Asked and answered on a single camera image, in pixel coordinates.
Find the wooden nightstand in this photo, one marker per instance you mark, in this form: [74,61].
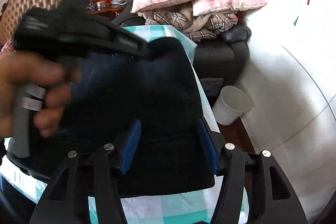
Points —
[109,11]

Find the left hand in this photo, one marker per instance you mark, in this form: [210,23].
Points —
[22,67]

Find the plaid folded blanket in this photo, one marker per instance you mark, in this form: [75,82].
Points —
[196,28]

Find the black leather armchair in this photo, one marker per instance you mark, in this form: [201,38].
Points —
[217,62]

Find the white plastic bin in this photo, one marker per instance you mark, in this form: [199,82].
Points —
[231,104]

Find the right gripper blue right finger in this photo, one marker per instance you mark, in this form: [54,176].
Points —
[208,147]

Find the green white checkered sheet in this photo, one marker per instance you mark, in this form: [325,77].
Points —
[189,207]

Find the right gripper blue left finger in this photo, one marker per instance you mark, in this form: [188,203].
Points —
[129,147]

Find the black fleece pants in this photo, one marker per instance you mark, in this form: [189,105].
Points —
[162,93]

